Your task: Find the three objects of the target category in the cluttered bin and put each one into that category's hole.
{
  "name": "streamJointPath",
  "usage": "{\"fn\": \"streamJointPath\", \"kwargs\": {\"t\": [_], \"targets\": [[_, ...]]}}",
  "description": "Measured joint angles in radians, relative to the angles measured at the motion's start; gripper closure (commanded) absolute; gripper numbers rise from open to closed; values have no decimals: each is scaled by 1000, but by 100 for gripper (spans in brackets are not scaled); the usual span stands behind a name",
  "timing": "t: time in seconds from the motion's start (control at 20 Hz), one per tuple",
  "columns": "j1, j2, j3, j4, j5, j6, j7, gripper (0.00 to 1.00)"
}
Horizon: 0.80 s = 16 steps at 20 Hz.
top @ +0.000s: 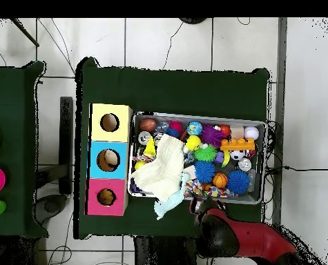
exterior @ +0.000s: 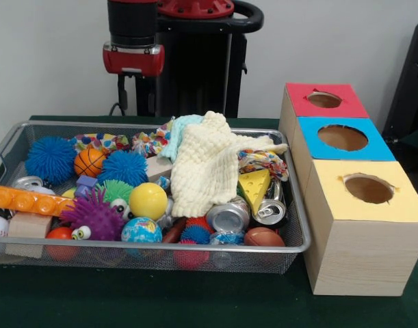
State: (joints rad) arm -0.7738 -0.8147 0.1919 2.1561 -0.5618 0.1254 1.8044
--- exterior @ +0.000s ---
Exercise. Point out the light blue waffle cloth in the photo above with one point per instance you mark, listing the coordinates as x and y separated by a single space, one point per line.
172 140

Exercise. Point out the brown toy football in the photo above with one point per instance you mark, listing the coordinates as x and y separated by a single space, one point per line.
263 237

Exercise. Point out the purple spiky monster toy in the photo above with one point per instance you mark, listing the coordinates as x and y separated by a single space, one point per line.
95 218

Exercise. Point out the cream waffle cloth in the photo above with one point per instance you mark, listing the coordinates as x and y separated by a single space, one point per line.
202 171

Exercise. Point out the orange toy building brick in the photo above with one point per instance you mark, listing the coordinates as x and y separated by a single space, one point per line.
27 201

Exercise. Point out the yellow smiley ball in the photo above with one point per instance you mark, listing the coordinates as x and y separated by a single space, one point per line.
148 201

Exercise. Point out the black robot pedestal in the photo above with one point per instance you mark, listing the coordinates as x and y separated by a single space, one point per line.
195 68

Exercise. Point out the black upright panel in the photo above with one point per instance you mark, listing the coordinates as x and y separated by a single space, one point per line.
410 85

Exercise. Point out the globe print ball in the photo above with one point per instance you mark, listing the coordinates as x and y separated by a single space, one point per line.
142 230

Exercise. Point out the yellow cheese wedge toy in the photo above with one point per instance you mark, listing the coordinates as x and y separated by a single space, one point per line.
254 191

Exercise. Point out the crushed silver can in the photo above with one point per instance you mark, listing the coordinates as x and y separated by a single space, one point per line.
227 217

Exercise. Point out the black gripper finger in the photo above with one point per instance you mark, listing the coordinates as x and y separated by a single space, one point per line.
152 95
123 92

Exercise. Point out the silver mesh bin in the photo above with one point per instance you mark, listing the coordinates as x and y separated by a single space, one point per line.
263 263

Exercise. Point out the green fuzzy monster toy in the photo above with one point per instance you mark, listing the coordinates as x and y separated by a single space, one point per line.
118 191

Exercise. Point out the wooden box with three holes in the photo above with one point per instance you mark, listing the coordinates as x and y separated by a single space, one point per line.
359 253

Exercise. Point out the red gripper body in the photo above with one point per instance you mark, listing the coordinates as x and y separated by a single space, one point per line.
133 63

